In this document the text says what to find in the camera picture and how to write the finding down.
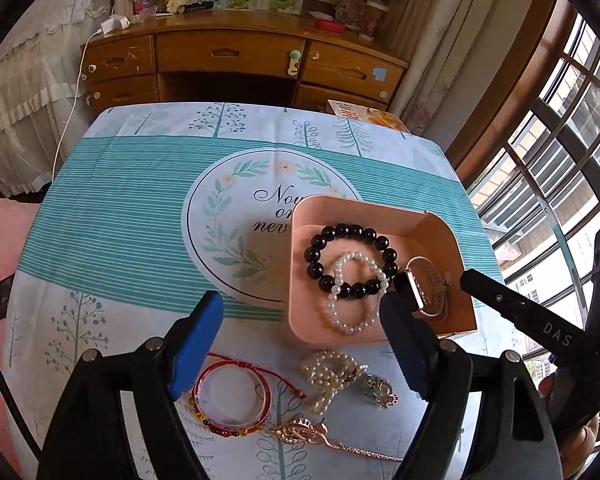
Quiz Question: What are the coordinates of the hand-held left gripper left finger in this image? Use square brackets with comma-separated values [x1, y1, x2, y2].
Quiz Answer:
[36, 290, 224, 480]

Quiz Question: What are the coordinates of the orange printed box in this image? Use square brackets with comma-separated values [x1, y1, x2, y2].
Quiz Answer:
[327, 100, 411, 133]

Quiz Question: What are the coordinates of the beige curtain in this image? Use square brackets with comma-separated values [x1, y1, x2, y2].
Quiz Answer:
[380, 0, 546, 136]

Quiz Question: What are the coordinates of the floral fabric container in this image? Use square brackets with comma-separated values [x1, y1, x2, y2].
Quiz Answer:
[335, 0, 386, 41]

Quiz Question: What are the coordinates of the teal printed tablecloth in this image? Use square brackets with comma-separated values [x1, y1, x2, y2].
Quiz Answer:
[2, 102, 506, 480]

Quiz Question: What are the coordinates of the white lace bedcover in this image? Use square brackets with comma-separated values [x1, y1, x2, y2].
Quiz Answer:
[0, 0, 116, 196]

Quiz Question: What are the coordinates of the wooden desk with drawers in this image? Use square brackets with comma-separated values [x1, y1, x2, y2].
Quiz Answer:
[80, 7, 411, 116]

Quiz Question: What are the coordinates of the white charger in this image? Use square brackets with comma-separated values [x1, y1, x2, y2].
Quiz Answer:
[100, 16, 131, 35]

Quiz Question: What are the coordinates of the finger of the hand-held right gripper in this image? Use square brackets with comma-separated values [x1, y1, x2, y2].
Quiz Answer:
[460, 269, 588, 357]

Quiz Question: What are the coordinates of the rose gold smartwatch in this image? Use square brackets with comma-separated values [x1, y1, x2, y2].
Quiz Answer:
[390, 256, 453, 318]

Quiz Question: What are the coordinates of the person's right hand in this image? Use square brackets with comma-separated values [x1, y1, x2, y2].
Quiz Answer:
[539, 375, 600, 463]

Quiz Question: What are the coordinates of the red string bracelet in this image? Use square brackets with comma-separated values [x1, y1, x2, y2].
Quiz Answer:
[189, 352, 306, 438]

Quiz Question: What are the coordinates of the gold leaf hairpin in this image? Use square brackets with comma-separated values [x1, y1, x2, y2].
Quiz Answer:
[266, 417, 405, 463]

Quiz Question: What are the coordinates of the white charger cable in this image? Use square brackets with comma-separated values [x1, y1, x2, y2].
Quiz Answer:
[52, 29, 103, 186]

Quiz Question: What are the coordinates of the window grille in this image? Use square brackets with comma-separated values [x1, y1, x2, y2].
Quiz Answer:
[467, 10, 600, 361]

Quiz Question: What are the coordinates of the black bead bracelet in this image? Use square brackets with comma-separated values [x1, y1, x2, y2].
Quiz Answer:
[304, 225, 400, 297]

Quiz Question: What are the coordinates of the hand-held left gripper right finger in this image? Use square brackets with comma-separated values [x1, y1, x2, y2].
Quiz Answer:
[379, 291, 563, 480]

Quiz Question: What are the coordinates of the white pearl necklace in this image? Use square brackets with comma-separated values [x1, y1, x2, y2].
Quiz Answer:
[300, 350, 368, 416]

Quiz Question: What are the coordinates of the white pearl bracelet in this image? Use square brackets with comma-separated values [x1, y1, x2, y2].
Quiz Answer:
[325, 252, 388, 336]

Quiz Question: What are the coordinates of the clear bangle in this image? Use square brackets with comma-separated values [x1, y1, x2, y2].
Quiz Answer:
[195, 362, 272, 428]

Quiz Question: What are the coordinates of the black device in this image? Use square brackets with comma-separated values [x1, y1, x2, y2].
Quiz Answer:
[0, 275, 15, 321]

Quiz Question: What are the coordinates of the pink cushion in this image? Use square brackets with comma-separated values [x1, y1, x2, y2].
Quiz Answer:
[0, 195, 43, 480]

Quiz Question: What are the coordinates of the pink storage box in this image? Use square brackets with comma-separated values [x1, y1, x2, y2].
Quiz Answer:
[286, 195, 478, 346]

